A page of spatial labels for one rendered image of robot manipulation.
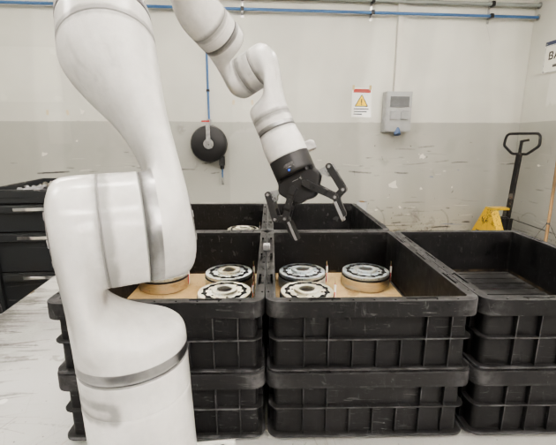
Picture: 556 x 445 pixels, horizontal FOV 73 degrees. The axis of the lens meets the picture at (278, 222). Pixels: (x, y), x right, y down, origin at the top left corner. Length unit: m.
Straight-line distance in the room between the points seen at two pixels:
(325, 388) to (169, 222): 0.38
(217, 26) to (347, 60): 3.60
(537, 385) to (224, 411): 0.46
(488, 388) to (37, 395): 0.75
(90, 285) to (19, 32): 4.37
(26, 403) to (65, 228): 0.58
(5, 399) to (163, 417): 0.54
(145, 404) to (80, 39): 0.31
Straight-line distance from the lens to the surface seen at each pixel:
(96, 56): 0.39
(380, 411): 0.65
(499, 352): 0.66
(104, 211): 0.29
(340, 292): 0.81
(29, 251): 2.35
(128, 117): 0.36
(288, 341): 0.55
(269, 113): 0.68
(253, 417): 0.63
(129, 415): 0.35
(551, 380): 0.71
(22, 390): 0.88
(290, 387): 0.58
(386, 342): 0.58
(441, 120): 4.53
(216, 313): 0.53
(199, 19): 0.64
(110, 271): 0.30
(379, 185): 4.29
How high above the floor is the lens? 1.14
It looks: 13 degrees down
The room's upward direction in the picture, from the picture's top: straight up
